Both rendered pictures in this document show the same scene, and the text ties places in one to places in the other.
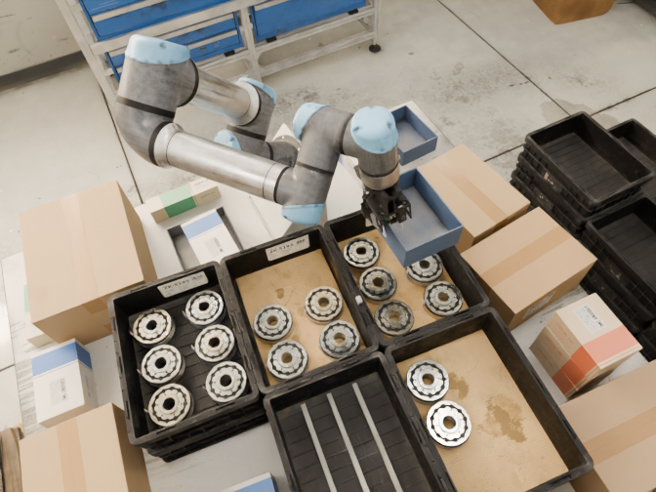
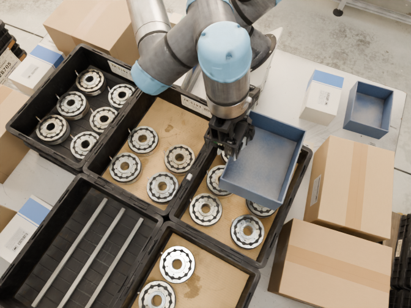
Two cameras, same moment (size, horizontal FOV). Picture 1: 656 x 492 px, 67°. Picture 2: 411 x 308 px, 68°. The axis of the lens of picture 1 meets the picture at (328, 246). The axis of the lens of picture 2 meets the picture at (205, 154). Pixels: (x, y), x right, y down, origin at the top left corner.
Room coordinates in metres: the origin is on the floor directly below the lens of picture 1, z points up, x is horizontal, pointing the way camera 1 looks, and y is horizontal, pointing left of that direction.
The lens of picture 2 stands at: (0.38, -0.29, 1.79)
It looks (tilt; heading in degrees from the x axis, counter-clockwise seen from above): 67 degrees down; 42
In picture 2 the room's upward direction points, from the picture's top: 3 degrees clockwise
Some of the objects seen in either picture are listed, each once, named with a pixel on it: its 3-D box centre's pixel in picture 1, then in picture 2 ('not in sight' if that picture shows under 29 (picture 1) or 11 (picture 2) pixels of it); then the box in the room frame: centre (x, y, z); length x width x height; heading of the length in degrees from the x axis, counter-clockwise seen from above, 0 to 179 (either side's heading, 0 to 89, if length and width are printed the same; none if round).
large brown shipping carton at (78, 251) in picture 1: (93, 263); (110, 22); (0.84, 0.71, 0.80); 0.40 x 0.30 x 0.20; 20
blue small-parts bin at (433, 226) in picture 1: (410, 216); (262, 159); (0.69, -0.20, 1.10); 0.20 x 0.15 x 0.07; 22
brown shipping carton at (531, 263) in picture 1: (519, 270); (326, 270); (0.68, -0.55, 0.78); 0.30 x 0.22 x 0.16; 118
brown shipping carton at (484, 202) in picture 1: (464, 203); (347, 190); (0.95, -0.44, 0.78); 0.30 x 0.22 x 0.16; 28
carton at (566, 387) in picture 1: (569, 358); not in sight; (0.43, -0.62, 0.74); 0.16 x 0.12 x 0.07; 21
